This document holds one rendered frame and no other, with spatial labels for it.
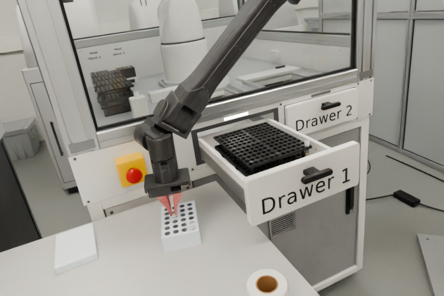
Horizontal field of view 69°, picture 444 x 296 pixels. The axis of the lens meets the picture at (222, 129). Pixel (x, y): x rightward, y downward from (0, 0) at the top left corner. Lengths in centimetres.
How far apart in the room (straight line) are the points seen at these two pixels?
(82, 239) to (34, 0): 55
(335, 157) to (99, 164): 59
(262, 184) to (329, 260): 93
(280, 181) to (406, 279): 121
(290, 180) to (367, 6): 71
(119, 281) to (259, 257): 29
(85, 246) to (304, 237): 84
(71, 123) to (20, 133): 300
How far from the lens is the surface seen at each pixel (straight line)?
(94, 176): 92
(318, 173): 69
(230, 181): 78
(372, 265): 184
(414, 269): 187
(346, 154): 78
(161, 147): 69
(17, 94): 427
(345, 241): 155
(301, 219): 131
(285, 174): 69
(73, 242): 88
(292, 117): 106
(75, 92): 86
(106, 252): 84
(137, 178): 86
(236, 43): 67
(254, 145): 87
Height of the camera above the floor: 126
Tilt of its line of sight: 21 degrees down
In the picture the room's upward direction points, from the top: 8 degrees counter-clockwise
